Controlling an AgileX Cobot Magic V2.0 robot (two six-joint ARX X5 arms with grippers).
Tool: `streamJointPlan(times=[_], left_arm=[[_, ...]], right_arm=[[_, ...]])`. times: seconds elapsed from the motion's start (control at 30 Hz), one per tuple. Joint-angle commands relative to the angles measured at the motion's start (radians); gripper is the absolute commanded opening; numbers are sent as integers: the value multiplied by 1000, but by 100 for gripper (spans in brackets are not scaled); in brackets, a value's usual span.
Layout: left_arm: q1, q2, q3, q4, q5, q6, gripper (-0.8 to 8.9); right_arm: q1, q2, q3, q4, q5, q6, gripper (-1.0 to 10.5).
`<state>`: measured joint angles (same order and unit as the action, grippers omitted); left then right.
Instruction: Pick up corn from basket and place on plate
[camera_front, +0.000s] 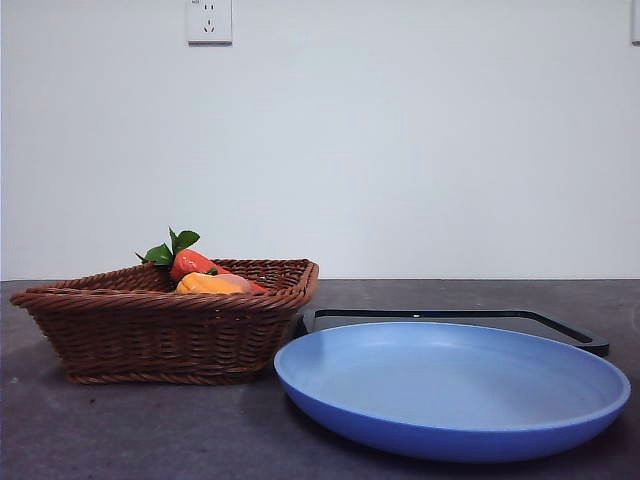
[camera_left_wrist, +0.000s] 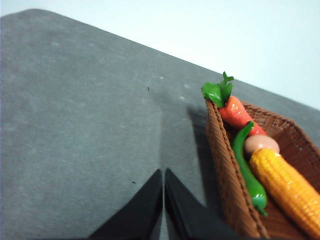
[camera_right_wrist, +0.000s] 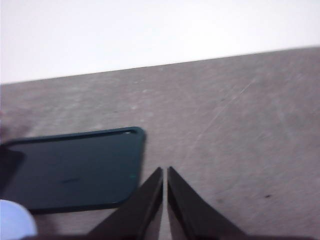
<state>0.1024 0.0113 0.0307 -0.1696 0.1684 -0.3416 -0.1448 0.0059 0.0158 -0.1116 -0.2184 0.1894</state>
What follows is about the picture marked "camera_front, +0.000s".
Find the orange corn cob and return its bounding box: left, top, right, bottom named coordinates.
left=174, top=271, right=240, bottom=295

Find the blue round plate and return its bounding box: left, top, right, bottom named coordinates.
left=273, top=321, right=632, bottom=449

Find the brown wicker basket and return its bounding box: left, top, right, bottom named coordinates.
left=9, top=258, right=320, bottom=386

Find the orange carrot with green leaves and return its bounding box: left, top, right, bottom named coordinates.
left=135, top=225, right=271, bottom=295

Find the black rectangular tray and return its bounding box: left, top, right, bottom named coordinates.
left=297, top=308, right=610, bottom=357

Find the white wall socket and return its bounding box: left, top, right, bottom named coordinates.
left=187, top=0, right=234, bottom=47

